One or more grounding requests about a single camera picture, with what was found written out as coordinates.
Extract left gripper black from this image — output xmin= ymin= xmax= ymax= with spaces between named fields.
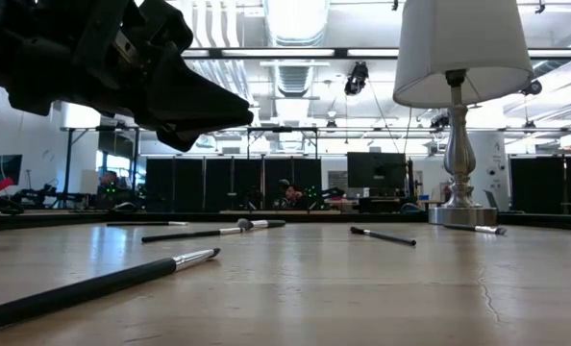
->
xmin=73 ymin=0 xmax=254 ymax=153

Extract thin black makeup brush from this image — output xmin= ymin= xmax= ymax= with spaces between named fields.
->
xmin=140 ymin=226 xmax=244 ymax=244
xmin=106 ymin=220 xmax=189 ymax=228
xmin=442 ymin=222 xmax=509 ymax=236
xmin=0 ymin=247 xmax=222 ymax=334

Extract short fluffy makeup brush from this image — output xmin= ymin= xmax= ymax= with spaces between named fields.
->
xmin=236 ymin=217 xmax=287 ymax=232

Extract dark-headed makeup brush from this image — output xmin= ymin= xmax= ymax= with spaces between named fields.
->
xmin=349 ymin=226 xmax=418 ymax=248

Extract black partition panels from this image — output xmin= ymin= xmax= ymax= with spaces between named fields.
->
xmin=509 ymin=156 xmax=571 ymax=215
xmin=144 ymin=157 xmax=324 ymax=214

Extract black overhead crossbeam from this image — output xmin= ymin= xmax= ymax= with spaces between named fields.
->
xmin=182 ymin=46 xmax=571 ymax=61

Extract large black monitor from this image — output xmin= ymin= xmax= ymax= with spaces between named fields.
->
xmin=346 ymin=152 xmax=408 ymax=189

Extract table lamp white shade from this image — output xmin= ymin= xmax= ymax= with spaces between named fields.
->
xmin=392 ymin=0 xmax=535 ymax=228

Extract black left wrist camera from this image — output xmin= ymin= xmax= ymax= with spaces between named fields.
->
xmin=136 ymin=0 xmax=194 ymax=55

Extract black metal station frame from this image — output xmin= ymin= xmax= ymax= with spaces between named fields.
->
xmin=60 ymin=125 xmax=141 ymax=212
xmin=244 ymin=125 xmax=320 ymax=161

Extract silver ventilation duct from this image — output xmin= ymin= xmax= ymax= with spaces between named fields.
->
xmin=262 ymin=0 xmax=332 ymax=154

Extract wall-mounted dark monitor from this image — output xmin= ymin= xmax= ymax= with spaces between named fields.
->
xmin=0 ymin=154 xmax=24 ymax=187

